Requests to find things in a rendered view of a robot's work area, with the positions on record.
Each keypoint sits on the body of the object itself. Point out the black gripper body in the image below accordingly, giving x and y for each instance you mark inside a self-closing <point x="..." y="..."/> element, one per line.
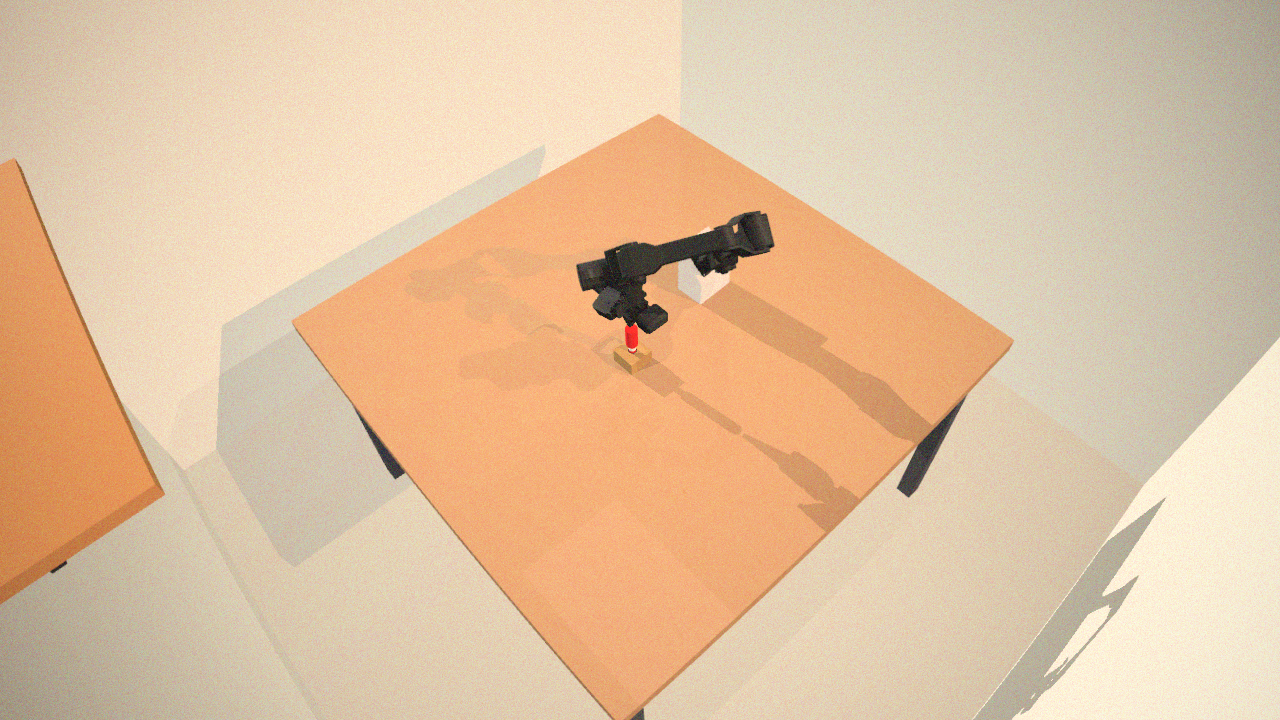
<point x="648" y="319"/>

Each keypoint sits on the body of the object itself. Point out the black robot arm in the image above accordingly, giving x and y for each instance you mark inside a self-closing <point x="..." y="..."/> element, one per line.
<point x="717" y="249"/>

